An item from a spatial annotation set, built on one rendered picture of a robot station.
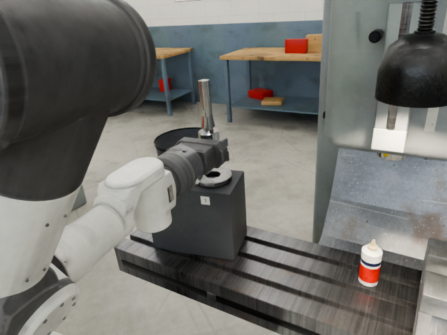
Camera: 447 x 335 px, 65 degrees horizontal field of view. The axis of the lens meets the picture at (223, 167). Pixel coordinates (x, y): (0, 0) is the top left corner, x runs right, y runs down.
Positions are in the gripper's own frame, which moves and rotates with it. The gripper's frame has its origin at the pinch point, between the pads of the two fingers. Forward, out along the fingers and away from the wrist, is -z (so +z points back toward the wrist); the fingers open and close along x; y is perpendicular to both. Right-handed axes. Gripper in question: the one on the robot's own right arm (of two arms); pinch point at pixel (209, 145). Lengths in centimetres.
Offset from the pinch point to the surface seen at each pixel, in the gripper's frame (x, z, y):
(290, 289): -21.4, 8.3, 28.1
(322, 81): -18.0, -34.5, -7.5
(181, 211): 5.6, 6.7, 14.7
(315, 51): 56, -373, 33
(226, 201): -5.9, 5.2, 10.6
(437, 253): -47, 1, 16
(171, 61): 304, -438, 56
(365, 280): -35.8, 2.3, 25.8
